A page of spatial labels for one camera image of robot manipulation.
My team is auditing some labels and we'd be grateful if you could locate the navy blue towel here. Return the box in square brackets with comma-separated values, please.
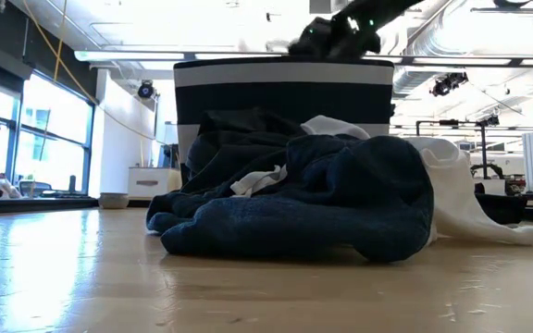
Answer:
[144, 132, 436, 264]

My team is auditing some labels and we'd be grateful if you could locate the black white striped basket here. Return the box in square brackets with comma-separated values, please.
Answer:
[172, 55, 396, 187]

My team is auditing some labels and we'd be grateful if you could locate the black cloth garment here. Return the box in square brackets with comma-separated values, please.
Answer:
[183, 106, 312, 195]

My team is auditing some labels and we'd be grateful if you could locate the white cloth strip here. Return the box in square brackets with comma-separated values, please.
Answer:
[229, 164, 290, 199]

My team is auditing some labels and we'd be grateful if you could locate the black metal stand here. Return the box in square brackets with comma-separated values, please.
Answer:
[415, 114, 502, 181]

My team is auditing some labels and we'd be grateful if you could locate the white plain garment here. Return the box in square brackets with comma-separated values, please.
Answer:
[299, 114, 533, 247]

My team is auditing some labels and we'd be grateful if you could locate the dark small appliance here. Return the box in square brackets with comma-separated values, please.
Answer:
[156, 142, 180, 170]

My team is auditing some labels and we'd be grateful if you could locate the ceiling light strip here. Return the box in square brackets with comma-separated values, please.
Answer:
[74, 49, 187, 64]

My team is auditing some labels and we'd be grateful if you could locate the black bin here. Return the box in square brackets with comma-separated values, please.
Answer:
[473, 182, 530, 227]

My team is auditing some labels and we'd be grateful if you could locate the white low cabinet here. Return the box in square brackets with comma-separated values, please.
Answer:
[127, 166, 183, 201]

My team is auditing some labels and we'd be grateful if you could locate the grey round pot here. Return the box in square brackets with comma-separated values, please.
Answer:
[97, 191, 130, 211]

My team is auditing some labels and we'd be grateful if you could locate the black ceiling camera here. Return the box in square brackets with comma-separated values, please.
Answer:
[429, 71, 470, 98]

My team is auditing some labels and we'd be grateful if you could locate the round black wall camera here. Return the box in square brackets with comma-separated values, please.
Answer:
[136, 80, 159, 101]

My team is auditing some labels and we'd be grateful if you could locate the yellow cable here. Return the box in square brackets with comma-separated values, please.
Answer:
[20, 0, 159, 142]
[52, 0, 69, 82]

